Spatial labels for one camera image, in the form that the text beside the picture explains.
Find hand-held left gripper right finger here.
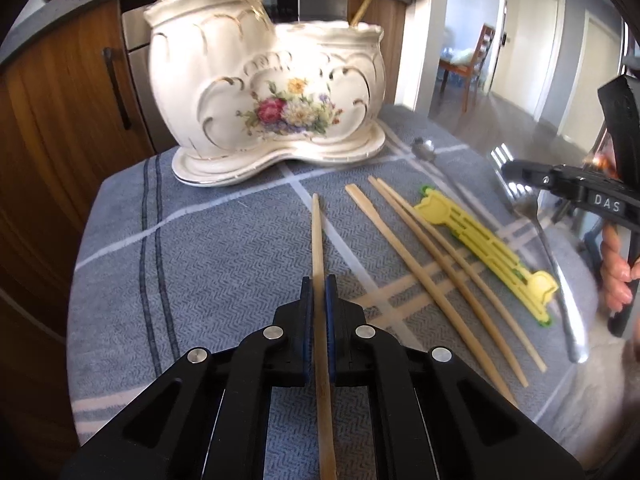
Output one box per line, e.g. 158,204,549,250
325,274,586,480

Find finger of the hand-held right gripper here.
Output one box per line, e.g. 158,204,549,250
501,159,553,197

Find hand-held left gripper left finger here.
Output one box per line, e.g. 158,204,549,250
60,276,316,480

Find bamboo chopstick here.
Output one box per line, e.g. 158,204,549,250
377,177,548,373
345,184,519,407
311,193,337,480
368,175,530,388

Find yellow green training chopsticks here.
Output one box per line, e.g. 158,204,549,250
415,185,560,328

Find silver fork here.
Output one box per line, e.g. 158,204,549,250
489,144,591,365

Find white floral ceramic utensil holder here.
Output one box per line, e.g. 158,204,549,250
144,0,388,188

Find person's right hand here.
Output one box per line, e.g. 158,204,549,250
599,222,640,312

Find silver spoon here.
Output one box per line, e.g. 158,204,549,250
411,137,481,211

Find white interior door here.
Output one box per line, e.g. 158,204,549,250
487,0,566,121
562,15,623,146

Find grey striped tablecloth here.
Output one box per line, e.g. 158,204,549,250
67,104,601,480

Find wooden chair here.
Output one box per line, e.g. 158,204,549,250
439,24,496,113

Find wooden side panel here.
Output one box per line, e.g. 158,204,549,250
346,0,407,108

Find wooden cabinet door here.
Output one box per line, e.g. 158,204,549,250
0,0,156,241

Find stainless steel oven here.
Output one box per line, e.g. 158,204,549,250
121,0,351,143

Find black cabinet handle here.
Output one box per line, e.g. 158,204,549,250
102,47,132,131

